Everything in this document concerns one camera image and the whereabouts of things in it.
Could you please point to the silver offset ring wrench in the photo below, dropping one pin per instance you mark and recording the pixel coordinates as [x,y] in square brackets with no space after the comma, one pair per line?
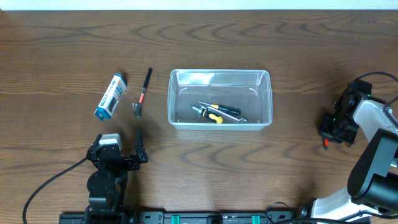
[227,115]

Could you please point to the clear plastic storage container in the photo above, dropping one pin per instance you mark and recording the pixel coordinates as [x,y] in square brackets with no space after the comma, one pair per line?
[247,91]

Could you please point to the teal white product box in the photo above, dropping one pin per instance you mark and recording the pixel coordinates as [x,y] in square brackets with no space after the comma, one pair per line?
[111,98]

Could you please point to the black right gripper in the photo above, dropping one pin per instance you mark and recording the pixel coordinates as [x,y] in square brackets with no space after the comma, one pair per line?
[324,130]

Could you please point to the stubby yellow black screwdriver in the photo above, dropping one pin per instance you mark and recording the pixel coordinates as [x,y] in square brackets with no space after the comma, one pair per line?
[210,116]

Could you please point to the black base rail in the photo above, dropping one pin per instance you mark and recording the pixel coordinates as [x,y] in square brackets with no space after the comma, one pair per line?
[201,218]

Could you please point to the small hammer black handle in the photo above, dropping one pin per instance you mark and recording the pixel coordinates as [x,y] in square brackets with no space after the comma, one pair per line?
[137,106]

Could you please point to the red handled pliers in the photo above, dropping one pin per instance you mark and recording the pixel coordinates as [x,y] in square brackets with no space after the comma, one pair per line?
[325,143]

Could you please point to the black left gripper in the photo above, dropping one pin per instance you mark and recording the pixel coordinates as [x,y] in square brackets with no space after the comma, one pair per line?
[133,164]

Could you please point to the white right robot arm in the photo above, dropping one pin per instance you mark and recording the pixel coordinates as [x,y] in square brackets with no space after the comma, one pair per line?
[372,188]

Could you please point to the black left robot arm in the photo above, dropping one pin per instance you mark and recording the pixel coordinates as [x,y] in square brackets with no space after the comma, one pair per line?
[107,185]

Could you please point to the slim black yellow screwdriver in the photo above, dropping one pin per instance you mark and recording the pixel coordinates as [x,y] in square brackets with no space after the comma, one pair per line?
[223,108]

